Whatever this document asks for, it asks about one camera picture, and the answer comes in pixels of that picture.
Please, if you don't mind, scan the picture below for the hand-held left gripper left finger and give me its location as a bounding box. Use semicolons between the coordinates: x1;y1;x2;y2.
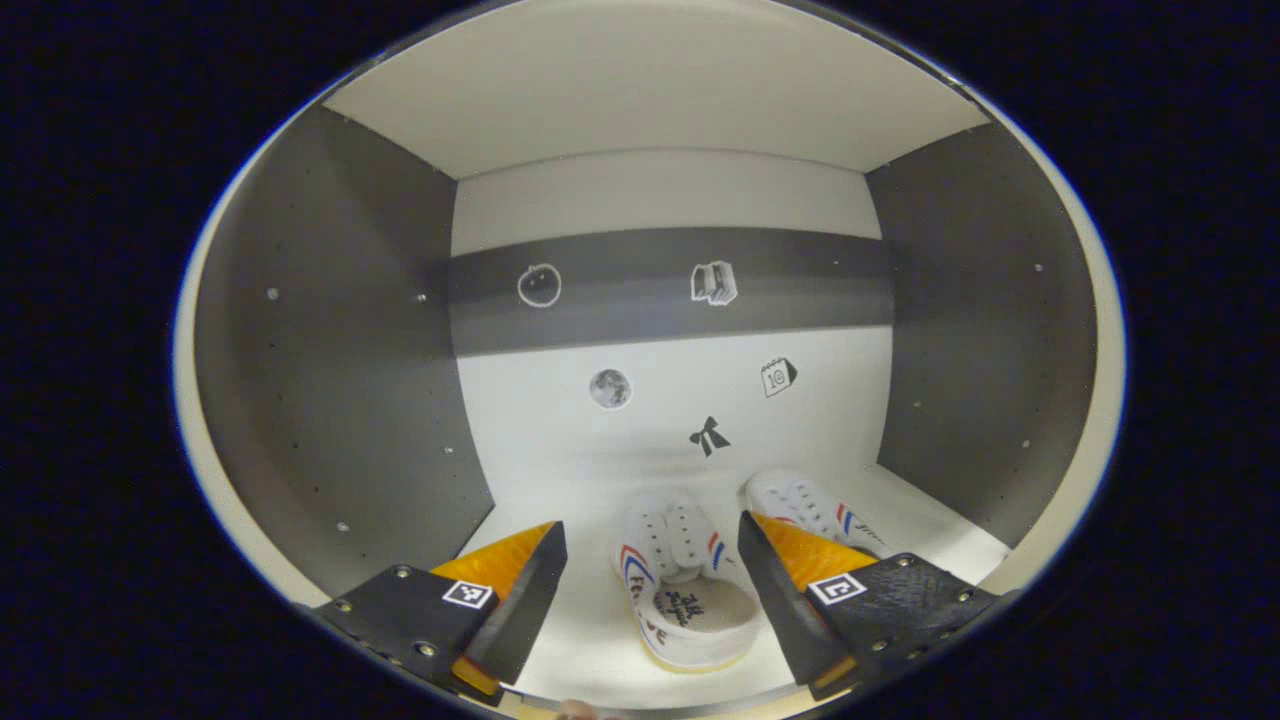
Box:
310;520;569;706

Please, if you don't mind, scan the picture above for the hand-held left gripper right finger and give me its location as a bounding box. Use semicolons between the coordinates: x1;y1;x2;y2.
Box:
737;510;1001;701

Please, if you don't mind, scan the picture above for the white striped shoe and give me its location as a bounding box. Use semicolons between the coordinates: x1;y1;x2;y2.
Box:
745;468;896;561
612;495;766;673

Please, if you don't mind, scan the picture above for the white shoe cabinet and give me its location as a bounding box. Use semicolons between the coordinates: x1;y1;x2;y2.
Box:
172;0;1129;716

